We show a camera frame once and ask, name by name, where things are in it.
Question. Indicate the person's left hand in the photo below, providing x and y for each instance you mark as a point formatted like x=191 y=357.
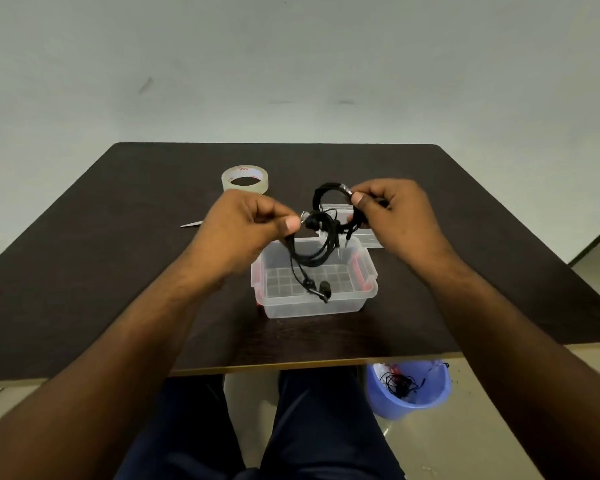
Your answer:
x=235 y=234

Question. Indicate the person's right hand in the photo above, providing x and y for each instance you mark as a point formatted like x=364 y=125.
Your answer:
x=405 y=224

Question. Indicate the clear tape roll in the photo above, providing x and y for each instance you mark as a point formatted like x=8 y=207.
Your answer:
x=230 y=187

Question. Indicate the clear plastic box red latches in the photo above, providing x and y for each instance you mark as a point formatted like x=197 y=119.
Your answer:
x=310 y=304

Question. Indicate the person's right forearm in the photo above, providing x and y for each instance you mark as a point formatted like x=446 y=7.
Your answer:
x=530 y=369

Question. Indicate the person's left forearm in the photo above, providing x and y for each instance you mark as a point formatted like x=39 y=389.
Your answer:
x=95 y=374

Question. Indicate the blue plastic bin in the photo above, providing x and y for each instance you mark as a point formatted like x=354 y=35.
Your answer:
x=405 y=407

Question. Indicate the dark blue trousers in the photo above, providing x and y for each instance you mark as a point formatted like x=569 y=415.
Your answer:
x=320 y=424

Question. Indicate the black door frame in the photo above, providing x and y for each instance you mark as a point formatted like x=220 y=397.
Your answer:
x=595 y=242

